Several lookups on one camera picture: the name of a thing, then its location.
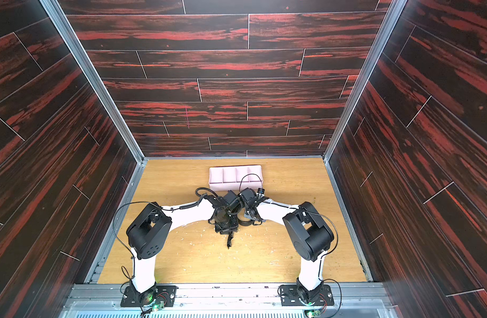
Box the black leather belt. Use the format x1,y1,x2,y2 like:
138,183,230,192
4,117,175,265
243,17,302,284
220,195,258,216
208,208,247,249

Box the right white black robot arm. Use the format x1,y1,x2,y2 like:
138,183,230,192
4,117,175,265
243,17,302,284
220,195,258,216
243,198,339,298

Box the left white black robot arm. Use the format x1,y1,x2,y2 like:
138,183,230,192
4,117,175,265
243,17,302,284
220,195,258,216
126,195,242,293

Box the pink divided storage box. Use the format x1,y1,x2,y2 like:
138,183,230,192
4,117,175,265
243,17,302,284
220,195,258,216
208,165,263,192

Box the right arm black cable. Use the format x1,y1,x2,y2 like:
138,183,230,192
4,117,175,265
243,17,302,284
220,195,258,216
238,173,264,196

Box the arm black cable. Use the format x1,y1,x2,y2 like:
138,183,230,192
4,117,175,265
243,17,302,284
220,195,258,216
112,186,218,279
238,173,264,196

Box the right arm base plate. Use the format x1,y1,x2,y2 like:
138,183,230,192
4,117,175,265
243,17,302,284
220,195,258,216
277,284,334,307

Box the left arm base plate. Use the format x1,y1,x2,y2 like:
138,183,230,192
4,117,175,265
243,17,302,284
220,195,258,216
120,284,178,310

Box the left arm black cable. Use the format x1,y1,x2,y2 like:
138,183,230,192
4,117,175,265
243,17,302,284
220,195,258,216
112,186,218,279

